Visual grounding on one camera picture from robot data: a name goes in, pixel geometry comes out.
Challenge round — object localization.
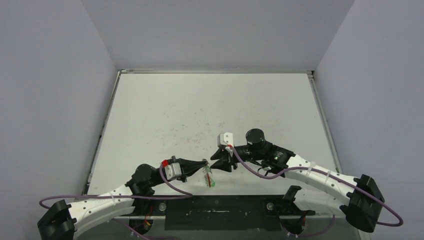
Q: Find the large keyring with small rings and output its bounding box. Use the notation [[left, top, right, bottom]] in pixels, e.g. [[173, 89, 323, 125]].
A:
[[203, 162, 213, 186]]

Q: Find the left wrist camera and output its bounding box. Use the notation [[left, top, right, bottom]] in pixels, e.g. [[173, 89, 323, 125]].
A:
[[161, 160, 183, 181]]

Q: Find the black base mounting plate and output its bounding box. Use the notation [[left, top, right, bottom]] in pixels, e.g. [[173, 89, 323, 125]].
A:
[[122, 195, 316, 233]]

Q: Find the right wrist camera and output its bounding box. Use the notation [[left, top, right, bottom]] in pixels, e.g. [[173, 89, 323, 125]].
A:
[[217, 132, 234, 148]]

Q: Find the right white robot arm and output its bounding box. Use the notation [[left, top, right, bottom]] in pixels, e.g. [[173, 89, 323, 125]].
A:
[[211, 128, 385, 233]]

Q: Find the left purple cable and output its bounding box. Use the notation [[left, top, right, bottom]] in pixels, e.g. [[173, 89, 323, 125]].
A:
[[39, 162, 194, 240]]

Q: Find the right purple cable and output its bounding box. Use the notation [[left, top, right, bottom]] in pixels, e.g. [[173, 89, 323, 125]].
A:
[[228, 145, 404, 238]]

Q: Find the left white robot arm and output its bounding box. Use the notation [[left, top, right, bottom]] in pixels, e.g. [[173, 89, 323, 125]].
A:
[[37, 156, 208, 240]]

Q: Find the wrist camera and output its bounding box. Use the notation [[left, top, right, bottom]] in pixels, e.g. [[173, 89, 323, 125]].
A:
[[161, 160, 183, 181], [217, 132, 234, 148]]

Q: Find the purple cable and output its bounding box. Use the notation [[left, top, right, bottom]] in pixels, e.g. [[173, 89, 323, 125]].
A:
[[228, 145, 404, 238], [39, 162, 194, 240]]

